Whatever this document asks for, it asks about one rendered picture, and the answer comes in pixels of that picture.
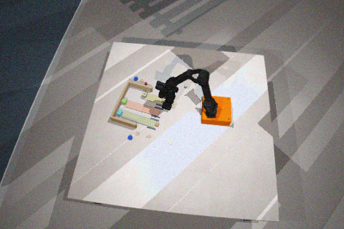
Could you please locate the pale yellow flat strip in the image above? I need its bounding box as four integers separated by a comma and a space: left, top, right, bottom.
137, 116, 157, 128

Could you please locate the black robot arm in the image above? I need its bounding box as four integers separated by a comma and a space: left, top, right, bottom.
155, 69, 219, 118

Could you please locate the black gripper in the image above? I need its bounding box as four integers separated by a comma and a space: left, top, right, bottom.
162, 93, 176, 110

